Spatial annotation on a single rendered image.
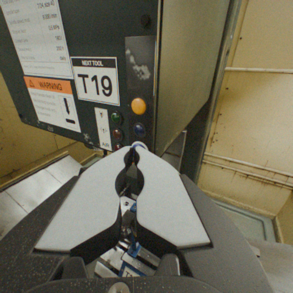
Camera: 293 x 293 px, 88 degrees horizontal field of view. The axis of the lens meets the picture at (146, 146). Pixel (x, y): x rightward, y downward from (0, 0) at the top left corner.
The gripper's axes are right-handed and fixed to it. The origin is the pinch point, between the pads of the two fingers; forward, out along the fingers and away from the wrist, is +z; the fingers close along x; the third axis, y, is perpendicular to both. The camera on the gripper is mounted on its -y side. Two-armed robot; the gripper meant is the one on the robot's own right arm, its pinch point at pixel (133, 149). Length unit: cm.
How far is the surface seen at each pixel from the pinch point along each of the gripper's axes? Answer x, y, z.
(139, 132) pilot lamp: 0.4, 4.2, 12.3
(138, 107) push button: 0.3, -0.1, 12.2
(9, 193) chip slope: -105, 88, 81
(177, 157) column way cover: 25, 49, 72
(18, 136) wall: -98, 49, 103
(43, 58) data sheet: -18.0, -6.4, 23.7
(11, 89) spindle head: -33.4, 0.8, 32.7
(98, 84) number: -6.5, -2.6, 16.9
